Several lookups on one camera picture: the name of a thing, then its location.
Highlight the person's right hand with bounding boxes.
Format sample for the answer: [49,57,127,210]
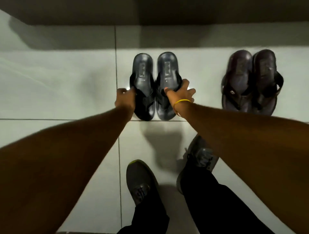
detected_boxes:
[164,79,196,107]

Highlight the person's left hand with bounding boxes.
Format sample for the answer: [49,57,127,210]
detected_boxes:
[114,87,137,112]

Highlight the black slide sandal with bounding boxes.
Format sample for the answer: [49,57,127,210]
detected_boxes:
[129,53,156,121]
[155,52,183,121]

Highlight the person's right forearm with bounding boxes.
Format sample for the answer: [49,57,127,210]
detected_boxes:
[176,102,309,234]

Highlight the person's left forearm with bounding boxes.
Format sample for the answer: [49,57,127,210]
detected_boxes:
[0,107,135,234]

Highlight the yellow wristband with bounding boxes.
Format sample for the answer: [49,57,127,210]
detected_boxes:
[173,99,192,115]

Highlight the grey sneaker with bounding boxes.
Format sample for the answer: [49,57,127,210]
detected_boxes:
[126,159,160,207]
[176,134,219,195]

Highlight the black trousers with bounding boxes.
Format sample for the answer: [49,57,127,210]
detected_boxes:
[117,166,276,234]

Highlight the dark brown strap sandal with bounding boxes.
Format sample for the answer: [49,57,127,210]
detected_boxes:
[221,50,253,112]
[251,49,284,116]

